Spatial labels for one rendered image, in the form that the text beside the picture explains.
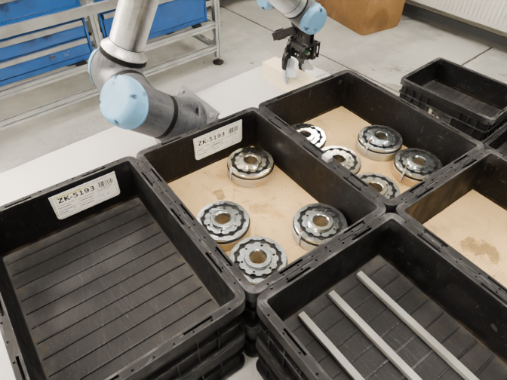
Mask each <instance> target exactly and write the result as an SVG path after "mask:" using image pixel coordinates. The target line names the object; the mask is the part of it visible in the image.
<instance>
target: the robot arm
mask: <svg viewBox="0 0 507 380"><path fill-rule="evenodd" d="M158 3H159V0H118V5H117V8H116V11H115V16H114V20H113V23H112V28H111V31H110V34H109V37H107V38H104V39H103V40H102V41H101V42H100V46H99V47H98V48H97V49H94V51H93V52H92V53H91V55H90V57H89V61H88V71H89V74H90V77H91V80H92V82H93V83H94V85H95V87H96V88H97V89H98V91H99V92H100V101H101V104H100V110H101V112H102V114H103V117H104V118H105V119H106V120H107V121H108V122H109V123H111V124H114V125H115V126H116V127H119V128H121V129H125V130H132V131H134V132H137V133H141V134H144V135H147V136H150V137H154V138H156V139H158V140H159V141H161V142H164V141H165V140H168V139H171V138H173V137H175V136H179V135H180V134H183V133H186V132H188V131H191V130H194V129H195V128H198V127H201V126H204V125H206V124H207V114H206V110H205V108H204V106H203V104H202V103H201V102H200V101H199V100H197V99H195V98H192V97H187V96H171V95H169V94H167V93H164V92H162V91H160V90H157V89H155V88H154V87H153V86H152V85H151V84H150V83H149V81H148V80H147V79H146V77H145V76H144V75H143V72H144V69H145V67H146V63H147V60H148V57H147V55H146V52H145V51H144V48H145V46H146V41H147V38H148V36H149V32H150V29H151V26H152V22H153V20H154V16H155V12H156V10H157V7H158ZM257 3H258V5H259V6H260V7H261V8H262V9H263V10H268V9H269V10H272V9H273V8H274V9H276V10H277V11H278V12H280V13H281V14H282V15H284V16H285V17H286V18H287V19H289V21H291V25H292V26H290V27H287V28H285V29H283V28H281V29H277V30H275V32H273V33H272V37H273V39H274V41H275V40H278V41H279V40H283V39H284V38H286V37H288V36H290V38H289V39H288V42H287V44H286V47H285V48H284V53H283V56H282V60H281V66H282V72H283V77H284V82H285V84H287V83H288V79H289V78H296V77H297V71H296V70H295V68H294V67H295V59H294V58H296V59H297V60H298V62H299V63H298V66H299V69H300V70H302V71H304V72H305V69H307V70H313V69H314V66H313V65H312V64H311V63H310V62H309V59H310V60H313V59H315V58H316V57H318V55H319V50H320V43H321V42H320V41H317V40H315V39H314V35H315V33H317V32H319V31H320V30H321V28H322V27H323V26H324V24H325V22H326V19H327V12H326V10H325V9H324V8H323V7H322V6H321V4H319V3H318V0H257ZM317 46H318V53H316V52H317ZM291 57H294V58H291Z"/></svg>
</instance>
